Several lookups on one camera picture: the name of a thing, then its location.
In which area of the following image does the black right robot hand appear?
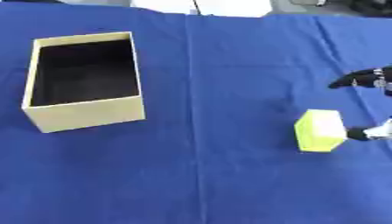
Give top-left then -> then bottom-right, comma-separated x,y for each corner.
327,66 -> 392,142

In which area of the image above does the tan cardboard box black inside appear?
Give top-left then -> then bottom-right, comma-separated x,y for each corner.
19,31 -> 147,134

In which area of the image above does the yellow-green hexagonal block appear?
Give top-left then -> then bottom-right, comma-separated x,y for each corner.
292,108 -> 349,153

